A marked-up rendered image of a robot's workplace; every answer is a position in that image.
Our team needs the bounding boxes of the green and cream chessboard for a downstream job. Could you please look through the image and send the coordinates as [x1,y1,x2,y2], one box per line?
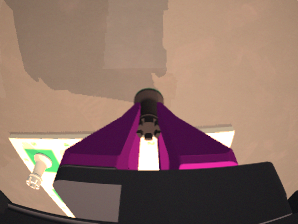
[9,126,235,217]

